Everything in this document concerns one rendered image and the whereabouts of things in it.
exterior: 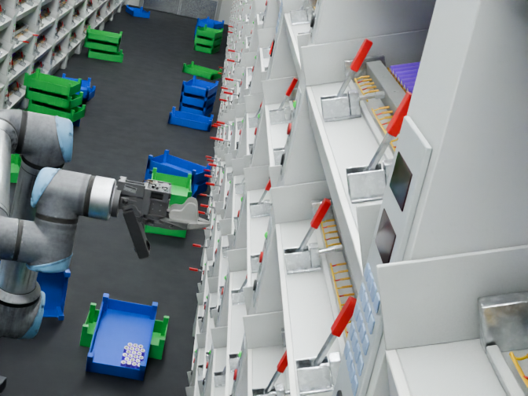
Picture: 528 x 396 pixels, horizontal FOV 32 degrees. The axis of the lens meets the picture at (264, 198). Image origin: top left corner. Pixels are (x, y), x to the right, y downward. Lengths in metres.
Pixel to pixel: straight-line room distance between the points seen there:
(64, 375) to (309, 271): 2.27
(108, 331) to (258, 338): 2.17
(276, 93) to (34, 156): 0.86
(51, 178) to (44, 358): 1.45
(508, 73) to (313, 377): 0.42
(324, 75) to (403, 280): 0.70
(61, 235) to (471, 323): 1.56
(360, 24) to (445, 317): 0.71
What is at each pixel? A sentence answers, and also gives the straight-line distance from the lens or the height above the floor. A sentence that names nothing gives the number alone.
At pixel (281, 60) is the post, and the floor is 1.36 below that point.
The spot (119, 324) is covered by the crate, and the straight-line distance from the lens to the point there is 3.46.
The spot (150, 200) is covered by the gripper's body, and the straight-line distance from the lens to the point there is 1.98.
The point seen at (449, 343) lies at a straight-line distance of 0.52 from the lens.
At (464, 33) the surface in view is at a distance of 0.48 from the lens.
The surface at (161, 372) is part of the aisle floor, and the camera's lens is 3.38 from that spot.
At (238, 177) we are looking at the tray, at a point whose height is 0.89.
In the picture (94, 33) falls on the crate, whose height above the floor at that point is 0.21.
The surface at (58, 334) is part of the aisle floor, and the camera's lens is 3.53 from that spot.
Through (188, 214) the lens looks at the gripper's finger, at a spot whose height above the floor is 0.99.
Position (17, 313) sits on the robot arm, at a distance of 2.82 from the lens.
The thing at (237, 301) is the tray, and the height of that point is 0.90.
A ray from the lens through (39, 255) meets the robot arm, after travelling 2.02.
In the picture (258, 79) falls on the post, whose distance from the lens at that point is 2.60.
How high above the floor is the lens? 1.67
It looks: 18 degrees down
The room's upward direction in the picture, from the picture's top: 12 degrees clockwise
